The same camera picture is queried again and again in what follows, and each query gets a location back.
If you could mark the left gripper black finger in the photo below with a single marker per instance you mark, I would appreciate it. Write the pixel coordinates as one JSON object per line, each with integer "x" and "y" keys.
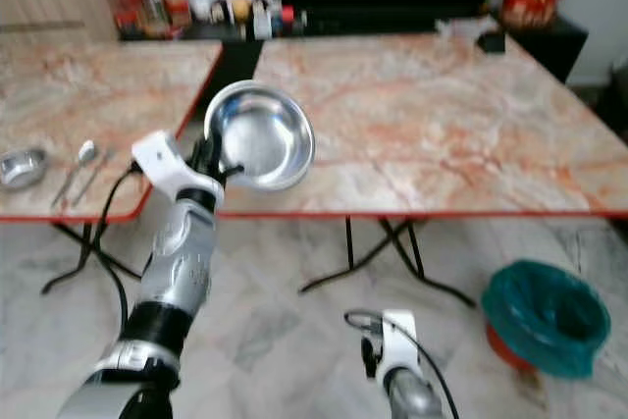
{"x": 231, "y": 173}

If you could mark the large steel bowl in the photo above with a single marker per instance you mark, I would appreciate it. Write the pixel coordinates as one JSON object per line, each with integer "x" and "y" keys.
{"x": 265, "y": 134}

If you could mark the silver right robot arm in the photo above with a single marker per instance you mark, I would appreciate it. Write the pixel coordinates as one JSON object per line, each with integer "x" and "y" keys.
{"x": 412, "y": 397}

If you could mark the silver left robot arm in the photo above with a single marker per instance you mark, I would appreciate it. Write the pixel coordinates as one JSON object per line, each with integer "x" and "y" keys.
{"x": 177, "y": 272}

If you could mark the marble top folding table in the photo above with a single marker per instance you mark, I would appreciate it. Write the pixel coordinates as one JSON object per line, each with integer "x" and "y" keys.
{"x": 108, "y": 90}
{"x": 422, "y": 110}

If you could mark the steel spoon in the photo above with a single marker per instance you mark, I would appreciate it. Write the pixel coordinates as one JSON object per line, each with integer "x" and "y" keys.
{"x": 86, "y": 153}

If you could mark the small white bottle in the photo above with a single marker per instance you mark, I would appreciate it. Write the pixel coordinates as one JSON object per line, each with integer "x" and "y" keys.
{"x": 262, "y": 21}

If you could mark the bin with teal bag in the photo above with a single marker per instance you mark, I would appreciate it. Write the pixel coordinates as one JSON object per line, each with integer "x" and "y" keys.
{"x": 545, "y": 319}

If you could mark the small steel bowl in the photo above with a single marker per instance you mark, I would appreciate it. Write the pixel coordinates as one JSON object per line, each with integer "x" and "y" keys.
{"x": 22, "y": 169}

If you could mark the light wooden cabinet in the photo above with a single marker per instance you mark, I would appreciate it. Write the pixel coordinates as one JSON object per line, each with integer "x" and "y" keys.
{"x": 54, "y": 7}

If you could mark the black television stand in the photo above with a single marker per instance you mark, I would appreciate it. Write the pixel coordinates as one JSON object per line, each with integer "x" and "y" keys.
{"x": 545, "y": 41}

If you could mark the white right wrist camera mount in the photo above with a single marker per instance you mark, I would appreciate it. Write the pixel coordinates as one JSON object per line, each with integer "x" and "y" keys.
{"x": 398, "y": 340}

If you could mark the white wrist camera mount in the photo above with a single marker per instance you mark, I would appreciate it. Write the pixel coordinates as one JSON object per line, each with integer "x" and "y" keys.
{"x": 398, "y": 340}
{"x": 172, "y": 169}

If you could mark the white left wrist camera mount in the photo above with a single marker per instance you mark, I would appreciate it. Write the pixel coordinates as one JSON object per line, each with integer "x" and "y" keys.
{"x": 172, "y": 169}

